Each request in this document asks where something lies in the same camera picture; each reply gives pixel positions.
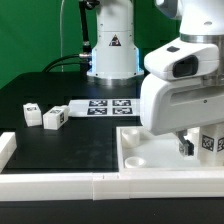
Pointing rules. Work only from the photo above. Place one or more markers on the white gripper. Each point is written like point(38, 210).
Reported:
point(167, 107)

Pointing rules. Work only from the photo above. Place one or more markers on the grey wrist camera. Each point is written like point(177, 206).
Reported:
point(182, 60)

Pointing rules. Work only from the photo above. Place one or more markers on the white U-shaped obstacle fence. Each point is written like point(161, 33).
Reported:
point(124, 185)

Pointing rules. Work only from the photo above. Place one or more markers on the white sheet with tag markers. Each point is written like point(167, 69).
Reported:
point(104, 107)

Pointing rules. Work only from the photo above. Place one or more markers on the white square tabletop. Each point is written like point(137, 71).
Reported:
point(139, 149)

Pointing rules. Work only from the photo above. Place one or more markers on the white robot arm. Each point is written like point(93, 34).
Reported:
point(115, 59)

